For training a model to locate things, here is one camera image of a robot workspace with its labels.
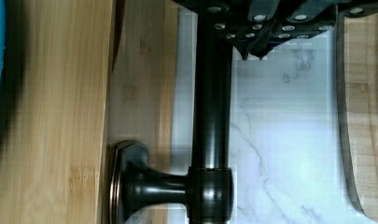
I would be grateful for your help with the large bamboo cutting board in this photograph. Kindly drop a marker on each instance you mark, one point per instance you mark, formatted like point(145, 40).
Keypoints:
point(357, 102)

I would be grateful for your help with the bamboo drawer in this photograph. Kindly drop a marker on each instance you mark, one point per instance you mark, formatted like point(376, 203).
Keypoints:
point(141, 86)

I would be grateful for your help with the bamboo drawer cabinet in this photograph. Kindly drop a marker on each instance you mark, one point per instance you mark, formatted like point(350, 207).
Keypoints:
point(53, 115)

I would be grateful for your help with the black drawer handle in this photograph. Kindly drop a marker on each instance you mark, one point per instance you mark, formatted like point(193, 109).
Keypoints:
point(207, 189)

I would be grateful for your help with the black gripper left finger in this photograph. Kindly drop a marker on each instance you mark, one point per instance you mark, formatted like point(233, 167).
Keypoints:
point(246, 24)

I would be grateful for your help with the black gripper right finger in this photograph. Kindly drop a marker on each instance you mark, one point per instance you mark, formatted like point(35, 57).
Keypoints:
point(282, 20)

